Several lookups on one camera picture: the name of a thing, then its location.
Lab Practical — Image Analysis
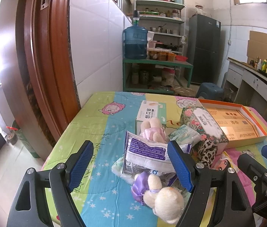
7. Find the plush toy purple dress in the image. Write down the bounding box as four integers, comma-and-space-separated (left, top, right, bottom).
131, 172, 185, 224

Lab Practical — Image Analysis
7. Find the small green tissue pack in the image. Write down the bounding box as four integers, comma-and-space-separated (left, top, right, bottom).
168, 124, 201, 147

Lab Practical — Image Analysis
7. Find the white purple printed packet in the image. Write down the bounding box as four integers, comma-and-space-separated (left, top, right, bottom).
122, 130, 192, 174

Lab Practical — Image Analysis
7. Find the plush toy pink dress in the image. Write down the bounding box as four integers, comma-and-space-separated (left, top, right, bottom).
140, 117, 166, 144

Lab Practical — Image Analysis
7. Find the leopard print cloth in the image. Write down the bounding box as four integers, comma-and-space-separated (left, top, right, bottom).
197, 139, 218, 168

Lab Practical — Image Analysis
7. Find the orange cardboard box tray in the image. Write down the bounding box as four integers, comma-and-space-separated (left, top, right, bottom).
198, 99, 267, 149

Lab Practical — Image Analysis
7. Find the floral tissue pack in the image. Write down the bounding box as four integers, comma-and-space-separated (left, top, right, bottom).
180, 106, 228, 155

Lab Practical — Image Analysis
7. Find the white kitchen counter cabinet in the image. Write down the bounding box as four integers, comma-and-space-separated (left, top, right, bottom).
222, 58, 267, 121

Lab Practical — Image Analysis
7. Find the yellow green bottle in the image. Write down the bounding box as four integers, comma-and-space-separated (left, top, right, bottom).
261, 59, 267, 72

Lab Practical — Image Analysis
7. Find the blue plastic stool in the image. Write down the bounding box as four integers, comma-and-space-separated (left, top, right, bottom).
196, 82, 224, 101

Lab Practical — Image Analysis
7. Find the white green bandage box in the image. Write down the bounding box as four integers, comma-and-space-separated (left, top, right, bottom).
135, 100, 167, 135

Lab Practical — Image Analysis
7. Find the green metal table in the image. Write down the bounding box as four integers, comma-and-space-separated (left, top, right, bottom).
123, 58, 193, 95

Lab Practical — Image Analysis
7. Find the red plastic basin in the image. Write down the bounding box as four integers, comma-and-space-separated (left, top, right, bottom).
175, 55, 188, 61

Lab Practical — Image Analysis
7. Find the black refrigerator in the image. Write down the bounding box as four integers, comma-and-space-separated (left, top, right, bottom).
187, 14, 221, 84

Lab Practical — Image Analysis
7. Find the white shelving rack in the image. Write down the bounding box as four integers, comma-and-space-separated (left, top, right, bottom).
134, 0, 186, 56

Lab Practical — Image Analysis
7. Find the blue water jug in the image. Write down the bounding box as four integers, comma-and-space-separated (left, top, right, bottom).
123, 10, 148, 59

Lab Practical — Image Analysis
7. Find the brown wooden door frame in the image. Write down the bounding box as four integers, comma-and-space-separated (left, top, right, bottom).
19, 0, 80, 147

